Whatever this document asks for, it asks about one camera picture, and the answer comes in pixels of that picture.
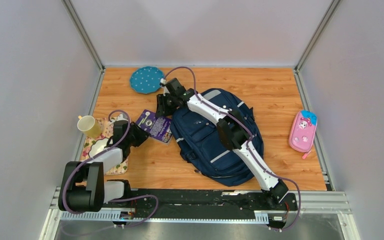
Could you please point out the white scalloped bowl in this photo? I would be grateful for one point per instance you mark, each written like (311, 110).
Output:
(97, 146)

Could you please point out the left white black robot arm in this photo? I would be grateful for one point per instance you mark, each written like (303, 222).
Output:
(83, 188)

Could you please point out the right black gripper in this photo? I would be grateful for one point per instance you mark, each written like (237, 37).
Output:
(162, 110)

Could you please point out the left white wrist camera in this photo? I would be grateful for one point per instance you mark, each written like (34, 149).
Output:
(120, 118)

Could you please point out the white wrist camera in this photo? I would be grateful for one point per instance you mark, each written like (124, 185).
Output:
(162, 83)
(120, 118)

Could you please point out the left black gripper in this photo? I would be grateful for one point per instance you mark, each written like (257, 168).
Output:
(143, 135)

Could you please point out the floral placemat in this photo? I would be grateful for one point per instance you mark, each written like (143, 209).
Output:
(107, 131)

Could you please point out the yellow mug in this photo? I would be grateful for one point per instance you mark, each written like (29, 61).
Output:
(89, 126)

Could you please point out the teal polka dot plate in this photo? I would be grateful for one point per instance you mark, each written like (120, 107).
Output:
(146, 80)

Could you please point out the navy blue backpack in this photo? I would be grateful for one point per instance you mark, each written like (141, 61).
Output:
(201, 146)

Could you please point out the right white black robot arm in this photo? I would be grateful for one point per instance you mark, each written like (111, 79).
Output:
(234, 136)

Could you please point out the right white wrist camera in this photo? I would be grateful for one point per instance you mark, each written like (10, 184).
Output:
(162, 83)

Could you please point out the purple treehouse book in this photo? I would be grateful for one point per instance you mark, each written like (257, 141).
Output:
(157, 127)

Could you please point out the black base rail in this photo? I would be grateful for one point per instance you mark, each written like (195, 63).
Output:
(203, 204)

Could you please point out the pink cartoon pencil case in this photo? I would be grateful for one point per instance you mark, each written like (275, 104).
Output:
(303, 131)

